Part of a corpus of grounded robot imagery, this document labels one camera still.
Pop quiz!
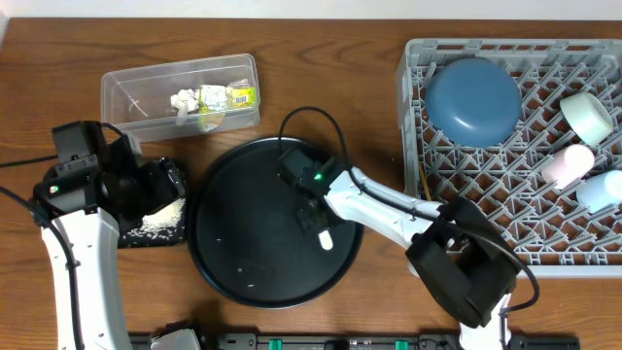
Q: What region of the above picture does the mint green bowl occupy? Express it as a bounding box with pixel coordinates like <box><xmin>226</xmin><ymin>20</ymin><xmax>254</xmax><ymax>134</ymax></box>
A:
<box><xmin>560</xmin><ymin>92</ymin><xmax>613</xmax><ymax>147</ymax></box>

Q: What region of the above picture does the white plastic knife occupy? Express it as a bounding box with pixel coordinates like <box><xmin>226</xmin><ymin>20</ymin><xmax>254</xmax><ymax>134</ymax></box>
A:
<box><xmin>318</xmin><ymin>229</ymin><xmax>333</xmax><ymax>251</ymax></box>

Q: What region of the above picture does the white pink cup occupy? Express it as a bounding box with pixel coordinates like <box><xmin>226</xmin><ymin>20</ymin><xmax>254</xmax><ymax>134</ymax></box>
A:
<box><xmin>541</xmin><ymin>144</ymin><xmax>595</xmax><ymax>190</ymax></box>

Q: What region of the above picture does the grey dishwasher rack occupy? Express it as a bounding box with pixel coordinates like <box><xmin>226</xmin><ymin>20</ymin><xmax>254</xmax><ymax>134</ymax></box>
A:
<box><xmin>397</xmin><ymin>38</ymin><xmax>621</xmax><ymax>278</ymax></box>

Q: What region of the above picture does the round black tray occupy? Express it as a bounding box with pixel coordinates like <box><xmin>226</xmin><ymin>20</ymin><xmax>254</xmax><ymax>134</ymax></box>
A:
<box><xmin>186</xmin><ymin>137</ymin><xmax>363</xmax><ymax>308</ymax></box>

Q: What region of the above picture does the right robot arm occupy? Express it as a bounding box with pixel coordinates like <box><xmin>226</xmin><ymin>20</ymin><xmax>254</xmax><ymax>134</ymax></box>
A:
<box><xmin>278</xmin><ymin>148</ymin><xmax>519</xmax><ymax>349</ymax></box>

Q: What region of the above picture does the blue plate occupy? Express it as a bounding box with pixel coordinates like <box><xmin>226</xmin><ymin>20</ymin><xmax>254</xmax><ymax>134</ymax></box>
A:
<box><xmin>425</xmin><ymin>58</ymin><xmax>522</xmax><ymax>148</ymax></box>

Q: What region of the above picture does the pile of white rice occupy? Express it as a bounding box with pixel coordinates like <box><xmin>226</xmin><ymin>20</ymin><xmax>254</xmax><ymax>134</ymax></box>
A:
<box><xmin>139</xmin><ymin>198</ymin><xmax>186</xmax><ymax>239</ymax></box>

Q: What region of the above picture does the clear plastic bin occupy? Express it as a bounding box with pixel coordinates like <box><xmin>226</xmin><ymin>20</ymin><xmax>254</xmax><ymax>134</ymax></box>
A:
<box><xmin>101</xmin><ymin>53</ymin><xmax>260</xmax><ymax>142</ymax></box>

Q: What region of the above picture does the light blue cup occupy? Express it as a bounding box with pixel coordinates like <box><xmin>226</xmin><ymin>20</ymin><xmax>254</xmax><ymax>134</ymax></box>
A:
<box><xmin>576</xmin><ymin>170</ymin><xmax>622</xmax><ymax>213</ymax></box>

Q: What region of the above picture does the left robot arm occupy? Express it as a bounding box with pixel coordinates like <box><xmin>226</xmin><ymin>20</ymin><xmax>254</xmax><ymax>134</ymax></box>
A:
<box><xmin>31</xmin><ymin>121</ymin><xmax>186</xmax><ymax>349</ymax></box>

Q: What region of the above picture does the wooden chopstick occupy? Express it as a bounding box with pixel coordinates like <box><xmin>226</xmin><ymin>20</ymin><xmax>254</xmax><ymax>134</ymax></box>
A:
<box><xmin>419</xmin><ymin>162</ymin><xmax>432</xmax><ymax>201</ymax></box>

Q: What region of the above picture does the white tissue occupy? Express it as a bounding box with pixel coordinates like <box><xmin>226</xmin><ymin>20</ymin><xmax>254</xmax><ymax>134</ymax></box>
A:
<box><xmin>170</xmin><ymin>88</ymin><xmax>199</xmax><ymax>125</ymax></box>

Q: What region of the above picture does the yellow green snack wrapper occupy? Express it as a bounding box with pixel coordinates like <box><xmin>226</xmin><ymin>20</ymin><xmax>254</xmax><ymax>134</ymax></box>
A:
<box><xmin>198</xmin><ymin>79</ymin><xmax>257</xmax><ymax>132</ymax></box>

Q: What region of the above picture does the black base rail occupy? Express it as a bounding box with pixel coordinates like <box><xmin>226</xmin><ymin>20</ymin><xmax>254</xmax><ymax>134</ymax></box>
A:
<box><xmin>130</xmin><ymin>332</ymin><xmax>582</xmax><ymax>350</ymax></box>

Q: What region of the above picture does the black rectangular tray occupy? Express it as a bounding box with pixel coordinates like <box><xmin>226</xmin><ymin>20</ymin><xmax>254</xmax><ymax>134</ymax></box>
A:
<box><xmin>116</xmin><ymin>156</ymin><xmax>189</xmax><ymax>249</ymax></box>

